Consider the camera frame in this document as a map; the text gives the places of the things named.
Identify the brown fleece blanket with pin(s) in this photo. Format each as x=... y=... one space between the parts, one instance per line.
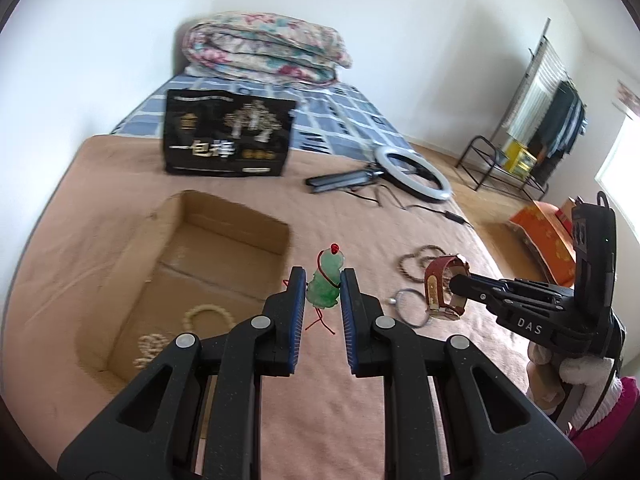
x=350 y=220

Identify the black folded tripod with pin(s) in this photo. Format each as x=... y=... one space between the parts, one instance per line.
x=340 y=180

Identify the black printed bag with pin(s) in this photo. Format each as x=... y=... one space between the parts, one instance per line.
x=225 y=132

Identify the yellow box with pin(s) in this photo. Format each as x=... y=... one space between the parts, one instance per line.
x=519 y=157

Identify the orange patterned pillow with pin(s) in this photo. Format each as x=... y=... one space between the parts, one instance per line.
x=542 y=237

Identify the red leather wrist watch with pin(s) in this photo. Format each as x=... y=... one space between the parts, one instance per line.
x=434 y=280

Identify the person's right hand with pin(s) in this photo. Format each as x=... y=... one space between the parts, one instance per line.
x=542 y=375

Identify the silver bangle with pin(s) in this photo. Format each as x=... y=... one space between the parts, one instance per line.
x=392 y=301

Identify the black metal floor rack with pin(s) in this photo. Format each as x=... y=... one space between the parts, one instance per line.
x=482 y=170

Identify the folded floral quilt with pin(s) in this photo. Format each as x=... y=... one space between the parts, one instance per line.
x=265 y=45

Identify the wall picture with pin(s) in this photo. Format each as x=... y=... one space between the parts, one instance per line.
x=627 y=97

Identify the cardboard box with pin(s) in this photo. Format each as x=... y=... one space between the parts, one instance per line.
x=225 y=260

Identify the blue checked bedsheet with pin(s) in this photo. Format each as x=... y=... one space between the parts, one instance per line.
x=340 y=115

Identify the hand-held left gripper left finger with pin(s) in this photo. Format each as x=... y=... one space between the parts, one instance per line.
x=298 y=310

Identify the metal clothes drying rack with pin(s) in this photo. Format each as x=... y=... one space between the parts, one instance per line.
x=537 y=60

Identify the bright window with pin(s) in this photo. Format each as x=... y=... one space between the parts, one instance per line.
x=622 y=175

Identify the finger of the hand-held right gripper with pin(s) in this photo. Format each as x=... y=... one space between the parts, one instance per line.
x=530 y=327
x=500 y=287

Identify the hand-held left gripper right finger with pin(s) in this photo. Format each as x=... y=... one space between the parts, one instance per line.
x=347 y=312

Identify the hanging dark clothes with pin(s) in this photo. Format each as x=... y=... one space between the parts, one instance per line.
x=557 y=125

